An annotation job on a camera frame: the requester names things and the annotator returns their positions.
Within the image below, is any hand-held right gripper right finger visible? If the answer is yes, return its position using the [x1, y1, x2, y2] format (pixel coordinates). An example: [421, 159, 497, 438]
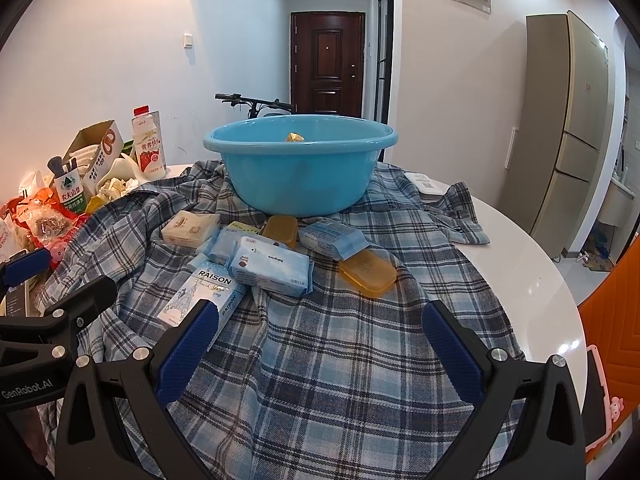
[421, 301, 586, 480]

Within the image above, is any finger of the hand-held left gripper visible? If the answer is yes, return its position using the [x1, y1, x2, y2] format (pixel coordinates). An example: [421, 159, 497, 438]
[0, 275, 118, 361]
[0, 247, 53, 291]

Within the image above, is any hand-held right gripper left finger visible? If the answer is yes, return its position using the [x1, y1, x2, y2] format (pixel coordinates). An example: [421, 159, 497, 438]
[54, 299, 236, 480]

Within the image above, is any light blue carton box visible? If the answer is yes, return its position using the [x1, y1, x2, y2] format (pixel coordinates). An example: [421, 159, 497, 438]
[156, 252, 249, 353]

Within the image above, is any light blue packet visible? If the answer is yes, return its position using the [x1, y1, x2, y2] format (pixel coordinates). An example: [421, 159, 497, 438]
[196, 227, 241, 267]

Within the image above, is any white blue wipes pack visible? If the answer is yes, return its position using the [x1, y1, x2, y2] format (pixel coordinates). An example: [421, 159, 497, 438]
[228, 236, 315, 297]

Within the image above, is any blue plastic basin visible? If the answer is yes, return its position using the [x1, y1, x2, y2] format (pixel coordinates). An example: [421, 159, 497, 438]
[203, 114, 399, 219]

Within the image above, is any red snack bag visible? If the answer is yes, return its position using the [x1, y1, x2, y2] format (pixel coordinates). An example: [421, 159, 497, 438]
[0, 187, 91, 261]

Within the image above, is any water bottle with green label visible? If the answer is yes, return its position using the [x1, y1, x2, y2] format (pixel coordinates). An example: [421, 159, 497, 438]
[47, 156, 88, 216]

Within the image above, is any amber plastic case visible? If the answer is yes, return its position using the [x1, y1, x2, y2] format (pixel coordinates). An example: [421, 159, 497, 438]
[338, 251, 398, 298]
[261, 215, 299, 250]

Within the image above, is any pale yellow patterned box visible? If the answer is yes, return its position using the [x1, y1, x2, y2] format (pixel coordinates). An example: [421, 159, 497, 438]
[160, 211, 221, 249]

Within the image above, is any crumpled clear plastic wrapper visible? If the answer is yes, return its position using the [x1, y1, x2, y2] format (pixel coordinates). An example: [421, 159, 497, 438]
[97, 176, 143, 202]

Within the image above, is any blue plaid shirt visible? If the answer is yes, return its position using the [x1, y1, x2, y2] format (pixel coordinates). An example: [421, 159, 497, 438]
[37, 159, 531, 480]

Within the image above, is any row of white sachets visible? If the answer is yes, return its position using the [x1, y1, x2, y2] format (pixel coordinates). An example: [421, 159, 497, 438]
[67, 144, 101, 171]

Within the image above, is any white plastic bag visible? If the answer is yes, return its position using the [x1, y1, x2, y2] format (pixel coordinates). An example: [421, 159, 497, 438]
[97, 156, 138, 181]

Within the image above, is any open cardboard box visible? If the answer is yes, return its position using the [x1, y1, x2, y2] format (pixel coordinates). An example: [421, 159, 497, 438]
[61, 120, 125, 198]

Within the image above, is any light blue wipes pack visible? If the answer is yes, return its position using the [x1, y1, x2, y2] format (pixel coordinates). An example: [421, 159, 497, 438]
[297, 218, 370, 261]

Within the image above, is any milk bottle with red cap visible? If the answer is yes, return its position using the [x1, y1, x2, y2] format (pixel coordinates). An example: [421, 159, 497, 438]
[131, 105, 167, 179]

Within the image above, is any white flat box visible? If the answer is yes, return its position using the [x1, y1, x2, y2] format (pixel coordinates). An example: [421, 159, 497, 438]
[404, 172, 451, 204]

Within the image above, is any orange padded mat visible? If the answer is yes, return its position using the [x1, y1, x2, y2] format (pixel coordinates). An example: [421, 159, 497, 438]
[577, 232, 640, 461]

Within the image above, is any white sink cabinet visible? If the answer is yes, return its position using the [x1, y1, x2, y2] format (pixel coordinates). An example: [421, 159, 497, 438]
[602, 170, 636, 226]

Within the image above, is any black bicycle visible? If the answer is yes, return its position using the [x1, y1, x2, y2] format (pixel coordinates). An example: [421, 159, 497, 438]
[215, 92, 296, 121]

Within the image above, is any beige refrigerator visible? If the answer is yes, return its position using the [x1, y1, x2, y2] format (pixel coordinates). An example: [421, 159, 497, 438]
[525, 10, 611, 261]

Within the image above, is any black framed glass door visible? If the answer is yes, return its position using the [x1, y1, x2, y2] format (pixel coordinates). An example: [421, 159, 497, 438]
[376, 0, 392, 123]

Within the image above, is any dark red entrance door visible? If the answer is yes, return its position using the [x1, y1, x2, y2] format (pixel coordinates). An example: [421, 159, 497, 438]
[291, 11, 366, 118]

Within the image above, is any pink plastic frame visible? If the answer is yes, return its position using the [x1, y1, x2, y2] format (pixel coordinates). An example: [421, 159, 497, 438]
[585, 344, 626, 453]

